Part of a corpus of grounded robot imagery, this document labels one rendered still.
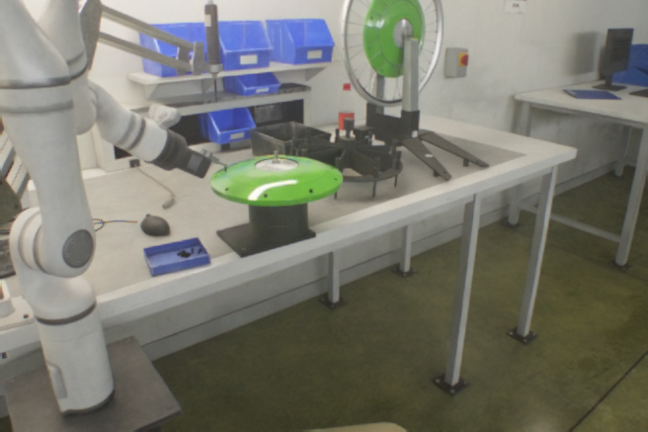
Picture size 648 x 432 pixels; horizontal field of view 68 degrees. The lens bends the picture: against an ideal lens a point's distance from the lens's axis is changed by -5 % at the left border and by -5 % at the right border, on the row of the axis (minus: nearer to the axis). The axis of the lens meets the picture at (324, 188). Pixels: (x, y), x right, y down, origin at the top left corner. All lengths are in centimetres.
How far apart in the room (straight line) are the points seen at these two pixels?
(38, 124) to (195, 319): 179
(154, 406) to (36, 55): 56
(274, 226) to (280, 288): 140
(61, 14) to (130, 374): 60
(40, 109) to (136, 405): 49
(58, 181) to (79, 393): 35
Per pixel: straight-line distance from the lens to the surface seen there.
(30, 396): 100
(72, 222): 76
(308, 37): 226
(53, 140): 72
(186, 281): 112
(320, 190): 111
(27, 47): 71
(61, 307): 82
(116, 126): 94
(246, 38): 211
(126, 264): 120
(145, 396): 93
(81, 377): 88
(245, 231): 126
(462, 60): 292
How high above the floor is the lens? 145
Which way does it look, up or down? 20 degrees down
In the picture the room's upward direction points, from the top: straight up
